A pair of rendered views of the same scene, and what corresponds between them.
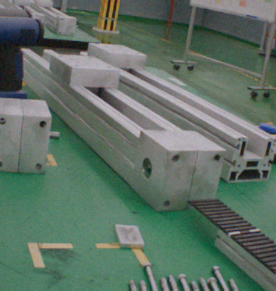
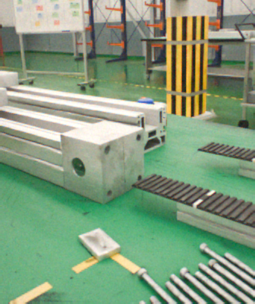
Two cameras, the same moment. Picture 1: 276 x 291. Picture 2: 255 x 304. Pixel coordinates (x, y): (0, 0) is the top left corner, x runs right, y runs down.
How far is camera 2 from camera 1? 25 cm
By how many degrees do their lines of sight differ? 19
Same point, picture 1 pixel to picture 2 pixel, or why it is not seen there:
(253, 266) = (234, 229)
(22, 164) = not seen: outside the picture
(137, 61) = (11, 79)
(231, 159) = not seen: hidden behind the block
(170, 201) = (111, 190)
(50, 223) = (10, 266)
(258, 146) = (150, 118)
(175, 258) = (156, 249)
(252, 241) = (219, 204)
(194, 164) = (122, 149)
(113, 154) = (35, 164)
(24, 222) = not seen: outside the picture
